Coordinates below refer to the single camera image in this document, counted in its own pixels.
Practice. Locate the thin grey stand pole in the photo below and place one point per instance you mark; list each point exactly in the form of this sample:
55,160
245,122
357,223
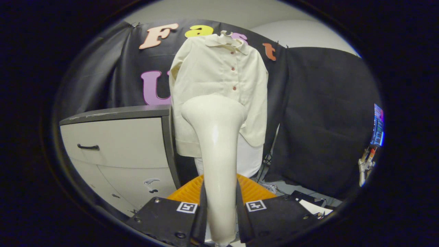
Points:
272,144

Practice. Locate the white plastic hanger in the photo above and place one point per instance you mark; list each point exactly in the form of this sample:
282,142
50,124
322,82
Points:
228,37

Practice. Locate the white paper sheet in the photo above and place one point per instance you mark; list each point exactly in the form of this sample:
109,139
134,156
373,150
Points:
313,207

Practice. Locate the black backdrop cloth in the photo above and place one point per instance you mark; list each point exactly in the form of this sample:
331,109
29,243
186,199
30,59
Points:
325,120

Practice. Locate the grey drawer cabinet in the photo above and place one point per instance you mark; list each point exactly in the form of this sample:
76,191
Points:
130,140

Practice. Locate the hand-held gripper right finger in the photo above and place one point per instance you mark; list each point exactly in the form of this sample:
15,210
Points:
281,219

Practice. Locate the cream button shirt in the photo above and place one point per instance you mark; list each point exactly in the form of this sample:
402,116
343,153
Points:
205,75

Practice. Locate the black cloth clip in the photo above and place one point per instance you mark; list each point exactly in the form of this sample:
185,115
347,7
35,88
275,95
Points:
282,44
134,24

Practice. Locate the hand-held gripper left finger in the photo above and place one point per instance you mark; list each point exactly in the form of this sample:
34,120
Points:
164,219

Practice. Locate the white garment steamer wand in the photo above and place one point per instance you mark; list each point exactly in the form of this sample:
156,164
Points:
216,154

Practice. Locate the white and orange tool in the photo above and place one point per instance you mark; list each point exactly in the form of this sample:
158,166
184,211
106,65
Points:
366,164

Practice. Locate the computer monitor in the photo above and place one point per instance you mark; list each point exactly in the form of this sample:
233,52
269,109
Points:
378,125

